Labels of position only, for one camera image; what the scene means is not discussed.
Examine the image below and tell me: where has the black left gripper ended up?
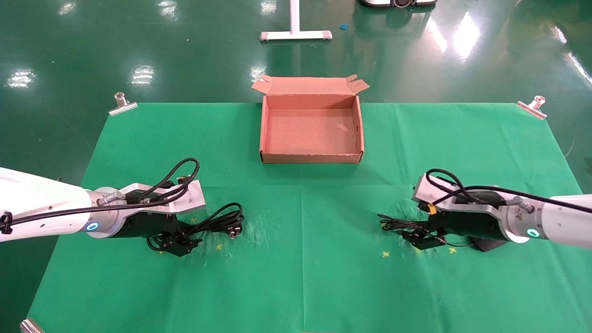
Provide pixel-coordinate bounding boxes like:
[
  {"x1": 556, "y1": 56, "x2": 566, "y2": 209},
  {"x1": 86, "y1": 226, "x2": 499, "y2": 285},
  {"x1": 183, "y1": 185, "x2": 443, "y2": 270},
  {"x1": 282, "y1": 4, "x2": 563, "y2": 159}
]
[{"x1": 111, "y1": 212, "x2": 203, "y2": 257}]

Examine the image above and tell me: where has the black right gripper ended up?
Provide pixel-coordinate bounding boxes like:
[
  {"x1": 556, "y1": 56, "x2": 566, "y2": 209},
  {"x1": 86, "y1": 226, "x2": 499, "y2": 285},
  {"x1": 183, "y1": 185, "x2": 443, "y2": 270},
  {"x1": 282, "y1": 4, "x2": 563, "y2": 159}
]
[{"x1": 401, "y1": 214, "x2": 508, "y2": 250}]

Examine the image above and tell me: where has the black data cable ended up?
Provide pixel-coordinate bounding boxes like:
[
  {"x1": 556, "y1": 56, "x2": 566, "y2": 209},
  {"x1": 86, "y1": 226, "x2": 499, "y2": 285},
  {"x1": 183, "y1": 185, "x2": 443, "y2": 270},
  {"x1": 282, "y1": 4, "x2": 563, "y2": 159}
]
[{"x1": 146, "y1": 203, "x2": 245, "y2": 253}]

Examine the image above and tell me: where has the black wired mouse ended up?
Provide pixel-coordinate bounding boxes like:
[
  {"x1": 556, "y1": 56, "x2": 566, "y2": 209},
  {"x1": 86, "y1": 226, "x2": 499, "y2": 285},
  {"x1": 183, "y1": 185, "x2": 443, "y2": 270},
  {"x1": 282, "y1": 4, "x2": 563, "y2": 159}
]
[{"x1": 377, "y1": 214, "x2": 508, "y2": 253}]

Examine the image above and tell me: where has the open brown cardboard box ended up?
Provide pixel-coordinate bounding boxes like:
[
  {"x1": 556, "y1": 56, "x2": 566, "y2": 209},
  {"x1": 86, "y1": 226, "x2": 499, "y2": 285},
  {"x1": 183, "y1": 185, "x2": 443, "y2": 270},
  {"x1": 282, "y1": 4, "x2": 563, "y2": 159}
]
[{"x1": 251, "y1": 74, "x2": 370, "y2": 164}]

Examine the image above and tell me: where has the black white mobile base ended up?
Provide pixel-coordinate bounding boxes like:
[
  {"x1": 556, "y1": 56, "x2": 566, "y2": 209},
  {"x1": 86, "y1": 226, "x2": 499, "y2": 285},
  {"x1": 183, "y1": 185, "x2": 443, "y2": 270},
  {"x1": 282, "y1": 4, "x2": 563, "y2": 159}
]
[{"x1": 360, "y1": 0, "x2": 438, "y2": 9}]

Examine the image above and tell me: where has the white stand base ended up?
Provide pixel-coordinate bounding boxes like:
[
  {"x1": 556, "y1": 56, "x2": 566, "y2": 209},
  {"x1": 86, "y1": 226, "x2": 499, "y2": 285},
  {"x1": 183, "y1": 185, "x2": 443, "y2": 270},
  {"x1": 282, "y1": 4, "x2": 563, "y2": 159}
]
[{"x1": 259, "y1": 0, "x2": 333, "y2": 42}]

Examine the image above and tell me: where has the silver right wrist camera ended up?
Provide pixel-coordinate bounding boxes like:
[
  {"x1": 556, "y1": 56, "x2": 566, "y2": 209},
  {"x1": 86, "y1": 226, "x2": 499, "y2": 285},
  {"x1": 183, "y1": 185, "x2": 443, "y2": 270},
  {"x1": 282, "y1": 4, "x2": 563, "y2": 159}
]
[{"x1": 412, "y1": 173, "x2": 528, "y2": 219}]

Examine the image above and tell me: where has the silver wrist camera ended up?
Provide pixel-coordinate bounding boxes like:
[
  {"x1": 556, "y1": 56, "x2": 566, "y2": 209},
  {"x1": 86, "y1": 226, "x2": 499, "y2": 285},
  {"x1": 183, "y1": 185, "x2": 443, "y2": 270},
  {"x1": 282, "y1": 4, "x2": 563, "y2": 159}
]
[
  {"x1": 412, "y1": 173, "x2": 528, "y2": 219},
  {"x1": 97, "y1": 179, "x2": 206, "y2": 216}
]

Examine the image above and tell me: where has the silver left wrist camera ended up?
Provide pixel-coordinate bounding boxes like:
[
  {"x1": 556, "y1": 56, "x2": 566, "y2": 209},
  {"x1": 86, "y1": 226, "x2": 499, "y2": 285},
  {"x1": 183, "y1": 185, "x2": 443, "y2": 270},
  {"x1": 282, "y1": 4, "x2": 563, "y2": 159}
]
[{"x1": 97, "y1": 179, "x2": 206, "y2": 216}]

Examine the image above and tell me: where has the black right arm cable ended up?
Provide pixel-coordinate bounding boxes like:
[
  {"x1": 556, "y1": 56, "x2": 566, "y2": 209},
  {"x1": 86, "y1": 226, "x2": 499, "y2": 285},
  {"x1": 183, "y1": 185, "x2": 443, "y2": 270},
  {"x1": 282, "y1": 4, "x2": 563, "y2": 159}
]
[{"x1": 425, "y1": 169, "x2": 592, "y2": 206}]

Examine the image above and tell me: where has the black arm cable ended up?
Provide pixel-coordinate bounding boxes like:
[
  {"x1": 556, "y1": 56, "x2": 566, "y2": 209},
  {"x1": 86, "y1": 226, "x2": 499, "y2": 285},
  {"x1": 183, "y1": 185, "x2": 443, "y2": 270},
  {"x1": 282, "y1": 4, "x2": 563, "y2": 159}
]
[
  {"x1": 425, "y1": 169, "x2": 592, "y2": 206},
  {"x1": 0, "y1": 158, "x2": 200, "y2": 232}
]

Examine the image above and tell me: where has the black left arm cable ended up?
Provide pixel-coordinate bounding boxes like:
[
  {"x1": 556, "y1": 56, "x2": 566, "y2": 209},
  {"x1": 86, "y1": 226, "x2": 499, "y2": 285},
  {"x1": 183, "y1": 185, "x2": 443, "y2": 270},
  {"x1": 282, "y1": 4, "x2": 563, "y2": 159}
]
[{"x1": 0, "y1": 158, "x2": 200, "y2": 232}]

